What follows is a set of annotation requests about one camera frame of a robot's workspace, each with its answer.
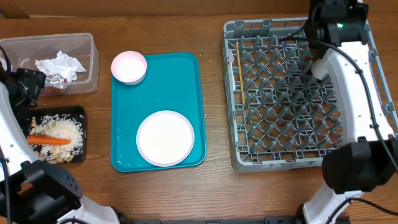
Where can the wooden skewer stick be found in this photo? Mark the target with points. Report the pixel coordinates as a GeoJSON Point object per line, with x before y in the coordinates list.
{"type": "Point", "coordinates": [240, 73]}

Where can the white plastic fork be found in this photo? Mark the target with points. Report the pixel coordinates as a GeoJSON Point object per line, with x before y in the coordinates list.
{"type": "Point", "coordinates": [231, 57]}

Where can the white paper cup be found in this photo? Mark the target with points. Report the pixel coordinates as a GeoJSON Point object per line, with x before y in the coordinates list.
{"type": "Point", "coordinates": [318, 69]}

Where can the white napkin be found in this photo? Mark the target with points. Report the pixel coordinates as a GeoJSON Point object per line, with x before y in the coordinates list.
{"type": "Point", "coordinates": [64, 65]}

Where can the red snack wrapper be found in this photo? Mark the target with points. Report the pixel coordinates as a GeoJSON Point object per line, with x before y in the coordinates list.
{"type": "Point", "coordinates": [55, 81]}

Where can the orange carrot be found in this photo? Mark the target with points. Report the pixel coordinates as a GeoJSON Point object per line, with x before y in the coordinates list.
{"type": "Point", "coordinates": [44, 140]}

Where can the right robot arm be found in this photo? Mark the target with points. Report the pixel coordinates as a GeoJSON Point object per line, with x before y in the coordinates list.
{"type": "Point", "coordinates": [367, 156]}

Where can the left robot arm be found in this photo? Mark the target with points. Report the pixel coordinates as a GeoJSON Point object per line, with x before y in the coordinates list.
{"type": "Point", "coordinates": [33, 191]}

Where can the grey plastic dishwasher rack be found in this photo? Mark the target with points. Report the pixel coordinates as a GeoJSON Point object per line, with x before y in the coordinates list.
{"type": "Point", "coordinates": [291, 119]}

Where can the black plastic waste tray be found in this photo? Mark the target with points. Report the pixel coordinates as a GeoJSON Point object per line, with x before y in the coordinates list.
{"type": "Point", "coordinates": [52, 111]}

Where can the teal plastic serving tray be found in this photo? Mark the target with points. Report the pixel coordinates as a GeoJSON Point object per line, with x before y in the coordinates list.
{"type": "Point", "coordinates": [172, 82]}

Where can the pink round plate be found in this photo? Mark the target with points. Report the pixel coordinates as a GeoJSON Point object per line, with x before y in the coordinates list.
{"type": "Point", "coordinates": [165, 138]}

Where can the clear plastic storage bin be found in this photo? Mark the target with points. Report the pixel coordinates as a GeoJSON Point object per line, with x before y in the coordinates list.
{"type": "Point", "coordinates": [24, 51]}

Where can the rice and food scraps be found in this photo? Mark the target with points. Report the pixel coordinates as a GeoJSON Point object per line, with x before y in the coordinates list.
{"type": "Point", "coordinates": [69, 126]}

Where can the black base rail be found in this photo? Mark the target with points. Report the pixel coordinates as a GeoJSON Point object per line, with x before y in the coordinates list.
{"type": "Point", "coordinates": [266, 220]}

